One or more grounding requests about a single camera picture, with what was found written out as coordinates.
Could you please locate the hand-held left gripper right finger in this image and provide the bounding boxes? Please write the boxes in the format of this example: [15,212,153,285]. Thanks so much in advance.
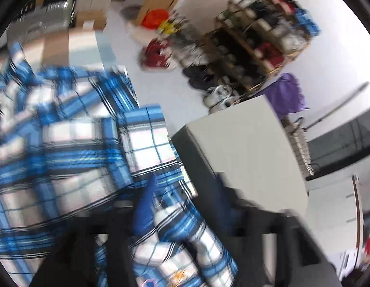
[215,172,342,287]

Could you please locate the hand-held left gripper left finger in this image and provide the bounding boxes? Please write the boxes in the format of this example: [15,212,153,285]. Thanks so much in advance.
[29,174,158,287]

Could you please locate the blue plaid shirt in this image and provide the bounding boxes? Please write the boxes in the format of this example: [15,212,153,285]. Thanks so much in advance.
[0,42,242,287]

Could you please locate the white table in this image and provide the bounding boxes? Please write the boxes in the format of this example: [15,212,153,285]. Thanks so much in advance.
[170,95,309,225]

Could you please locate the white panel with wood edge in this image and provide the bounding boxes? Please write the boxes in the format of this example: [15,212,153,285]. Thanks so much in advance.
[306,173,370,276]

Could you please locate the white sneakers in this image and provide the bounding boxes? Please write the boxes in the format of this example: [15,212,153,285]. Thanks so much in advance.
[203,85,242,110]

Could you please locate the purple bag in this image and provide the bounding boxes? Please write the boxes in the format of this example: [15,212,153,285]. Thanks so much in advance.
[266,72,309,120]

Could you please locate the dark glass window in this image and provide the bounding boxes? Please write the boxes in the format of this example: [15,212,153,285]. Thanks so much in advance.
[308,105,370,180]

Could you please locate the black shoes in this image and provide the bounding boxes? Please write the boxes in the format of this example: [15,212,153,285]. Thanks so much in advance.
[183,65,217,90]

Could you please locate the red bag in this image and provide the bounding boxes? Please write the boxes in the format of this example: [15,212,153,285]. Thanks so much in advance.
[141,38,174,71]

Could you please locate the grey white shoes row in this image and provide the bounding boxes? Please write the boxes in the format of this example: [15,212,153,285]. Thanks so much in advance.
[168,28,211,68]

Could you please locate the black pole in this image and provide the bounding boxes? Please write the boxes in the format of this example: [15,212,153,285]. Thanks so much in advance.
[305,82,370,130]

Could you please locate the wooden shoe rack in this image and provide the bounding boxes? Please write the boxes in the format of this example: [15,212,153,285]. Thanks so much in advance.
[203,0,321,96]

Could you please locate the brown white striped bed sheet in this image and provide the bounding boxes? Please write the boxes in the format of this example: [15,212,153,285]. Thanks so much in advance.
[0,28,129,75]

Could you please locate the yellow cloth item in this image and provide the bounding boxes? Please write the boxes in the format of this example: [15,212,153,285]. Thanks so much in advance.
[157,20,181,35]

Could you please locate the assorted shoes group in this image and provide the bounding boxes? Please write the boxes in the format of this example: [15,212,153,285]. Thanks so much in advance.
[216,0,321,93]

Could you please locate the orange bag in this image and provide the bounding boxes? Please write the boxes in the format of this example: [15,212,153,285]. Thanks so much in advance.
[141,10,169,29]

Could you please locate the grey round stool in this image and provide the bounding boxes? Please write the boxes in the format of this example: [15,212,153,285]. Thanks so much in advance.
[122,5,142,20]

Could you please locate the grey storage crate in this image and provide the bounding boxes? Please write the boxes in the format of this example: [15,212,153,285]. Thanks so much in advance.
[11,0,76,36]

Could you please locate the white wire basket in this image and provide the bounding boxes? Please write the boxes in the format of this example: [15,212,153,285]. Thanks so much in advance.
[282,118,315,180]

